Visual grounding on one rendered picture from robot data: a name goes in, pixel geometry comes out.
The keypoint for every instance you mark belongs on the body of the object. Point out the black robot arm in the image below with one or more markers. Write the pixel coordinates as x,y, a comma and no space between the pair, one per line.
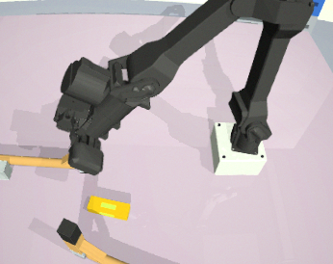
153,66

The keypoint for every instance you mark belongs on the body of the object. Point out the yellow rectangular block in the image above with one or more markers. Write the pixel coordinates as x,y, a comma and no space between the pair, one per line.
109,208

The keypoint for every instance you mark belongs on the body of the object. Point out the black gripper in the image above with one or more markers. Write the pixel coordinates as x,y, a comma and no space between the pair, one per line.
85,154

